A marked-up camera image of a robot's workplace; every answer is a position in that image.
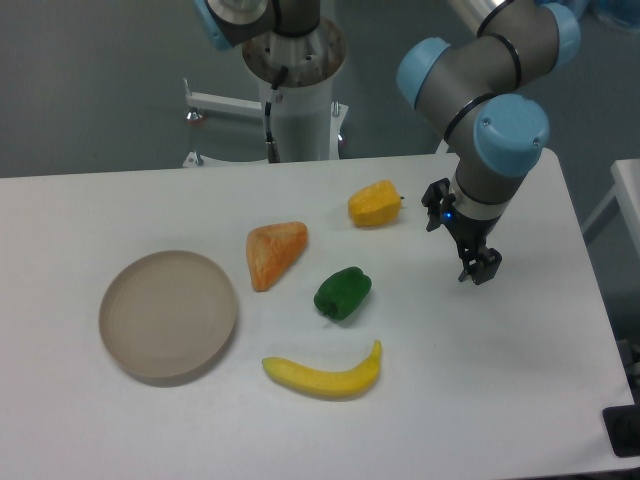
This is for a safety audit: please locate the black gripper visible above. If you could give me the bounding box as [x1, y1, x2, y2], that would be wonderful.
[421, 178, 502, 285]

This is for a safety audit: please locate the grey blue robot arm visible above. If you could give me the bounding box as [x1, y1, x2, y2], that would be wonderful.
[396, 1, 581, 285]

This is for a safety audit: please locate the robot base joint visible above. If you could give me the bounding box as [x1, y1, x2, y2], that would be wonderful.
[192, 0, 320, 51]

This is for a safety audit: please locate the yellow toy pepper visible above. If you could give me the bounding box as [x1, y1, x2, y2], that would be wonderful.
[347, 179, 403, 228]

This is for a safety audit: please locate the green toy pepper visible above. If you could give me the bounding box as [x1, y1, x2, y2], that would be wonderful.
[313, 266, 372, 321]

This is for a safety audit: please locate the white side table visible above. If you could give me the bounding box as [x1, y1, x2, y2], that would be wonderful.
[580, 159, 639, 251]

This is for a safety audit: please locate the orange triangular toy bread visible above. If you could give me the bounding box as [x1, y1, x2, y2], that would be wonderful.
[246, 221, 308, 292]

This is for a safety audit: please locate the yellow toy banana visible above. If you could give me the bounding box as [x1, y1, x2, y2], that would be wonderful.
[262, 340, 382, 399]

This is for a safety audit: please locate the black clamp at table edge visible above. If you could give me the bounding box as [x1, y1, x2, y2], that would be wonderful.
[602, 404, 640, 458]

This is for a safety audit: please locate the beige round plate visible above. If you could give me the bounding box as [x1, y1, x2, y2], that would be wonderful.
[98, 250, 238, 386]

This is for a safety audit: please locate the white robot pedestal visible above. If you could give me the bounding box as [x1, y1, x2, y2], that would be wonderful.
[183, 17, 348, 163]

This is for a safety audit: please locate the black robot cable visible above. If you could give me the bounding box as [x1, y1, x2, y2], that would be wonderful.
[264, 66, 289, 164]

